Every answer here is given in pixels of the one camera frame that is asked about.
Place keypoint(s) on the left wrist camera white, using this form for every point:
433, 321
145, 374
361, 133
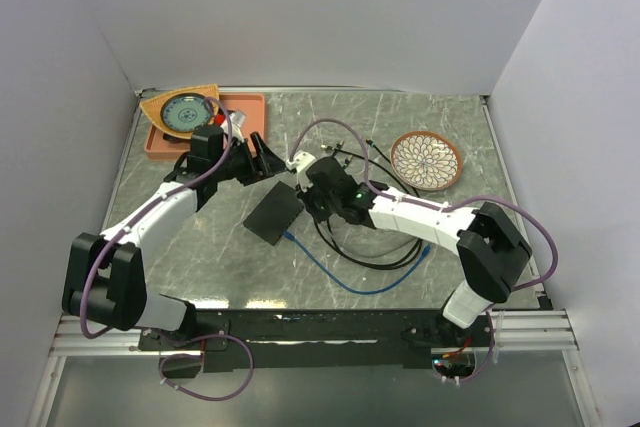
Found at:
231, 124

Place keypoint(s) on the blue patterned round plate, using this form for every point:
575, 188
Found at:
186, 112

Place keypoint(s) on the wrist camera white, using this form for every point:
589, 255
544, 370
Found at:
299, 165
231, 124

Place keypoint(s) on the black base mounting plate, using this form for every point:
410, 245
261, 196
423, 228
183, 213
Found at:
286, 338

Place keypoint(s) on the salmon pink tray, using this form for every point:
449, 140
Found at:
253, 105

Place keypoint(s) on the flower patterned brown bowl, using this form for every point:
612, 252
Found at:
426, 161

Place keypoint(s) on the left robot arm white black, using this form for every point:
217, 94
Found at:
105, 281

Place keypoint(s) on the aluminium rail frame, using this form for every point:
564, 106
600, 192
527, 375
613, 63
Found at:
527, 326

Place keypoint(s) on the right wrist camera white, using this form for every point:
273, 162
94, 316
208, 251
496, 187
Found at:
299, 165

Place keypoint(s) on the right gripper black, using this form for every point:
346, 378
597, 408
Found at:
307, 198

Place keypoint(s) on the black network switch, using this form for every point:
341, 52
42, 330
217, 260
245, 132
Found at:
274, 214

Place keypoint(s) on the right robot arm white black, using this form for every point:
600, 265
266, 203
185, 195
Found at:
491, 250

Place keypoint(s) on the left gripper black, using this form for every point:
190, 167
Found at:
263, 166

